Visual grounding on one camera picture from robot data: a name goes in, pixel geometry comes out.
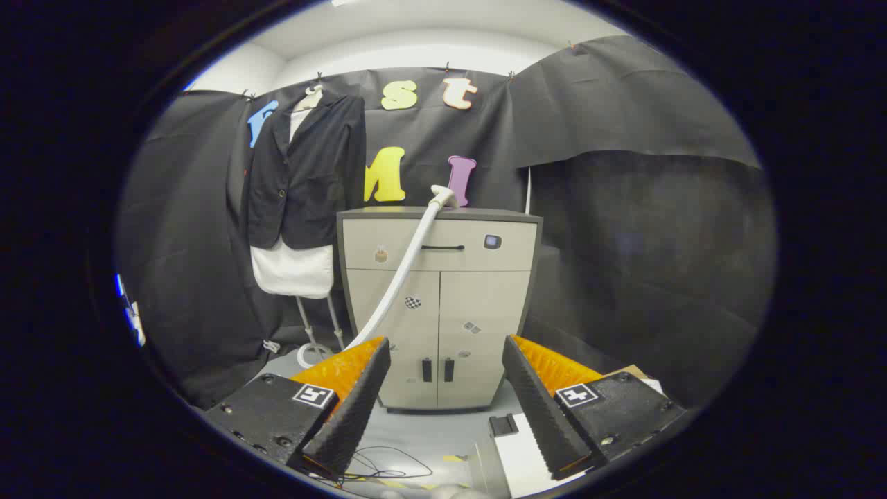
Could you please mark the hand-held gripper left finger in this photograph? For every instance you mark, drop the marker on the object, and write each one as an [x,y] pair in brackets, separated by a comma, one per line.
[353,416]

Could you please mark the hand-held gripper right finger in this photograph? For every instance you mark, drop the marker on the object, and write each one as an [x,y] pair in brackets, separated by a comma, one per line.
[544,416]

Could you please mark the white box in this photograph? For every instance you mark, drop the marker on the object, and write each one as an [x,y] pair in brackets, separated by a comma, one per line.
[520,457]

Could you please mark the small black block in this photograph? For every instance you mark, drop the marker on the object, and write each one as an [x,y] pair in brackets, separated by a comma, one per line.
[502,425]

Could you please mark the cream plastic hanger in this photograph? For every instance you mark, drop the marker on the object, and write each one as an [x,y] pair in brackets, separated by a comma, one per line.
[308,100]

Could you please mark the cardboard piece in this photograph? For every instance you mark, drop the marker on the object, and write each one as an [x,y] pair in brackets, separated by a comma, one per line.
[630,371]

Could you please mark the small white clip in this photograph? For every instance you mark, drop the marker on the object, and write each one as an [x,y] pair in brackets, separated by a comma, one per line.
[271,346]

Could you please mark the white garment steamer head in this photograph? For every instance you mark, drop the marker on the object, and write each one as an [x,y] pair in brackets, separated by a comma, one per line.
[442,197]

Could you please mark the beige cabinet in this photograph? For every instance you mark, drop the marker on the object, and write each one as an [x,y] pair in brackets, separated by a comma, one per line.
[478,305]

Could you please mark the black backdrop cloth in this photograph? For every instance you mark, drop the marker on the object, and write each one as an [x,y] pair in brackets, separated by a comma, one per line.
[624,242]

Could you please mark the black suit jacket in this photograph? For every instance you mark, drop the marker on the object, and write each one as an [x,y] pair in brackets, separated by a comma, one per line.
[312,180]

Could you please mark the white shirt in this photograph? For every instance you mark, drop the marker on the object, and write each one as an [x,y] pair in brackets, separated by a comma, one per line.
[291,274]

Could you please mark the grey steamer stand pole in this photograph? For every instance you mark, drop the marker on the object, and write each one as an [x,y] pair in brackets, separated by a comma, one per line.
[303,320]
[335,320]

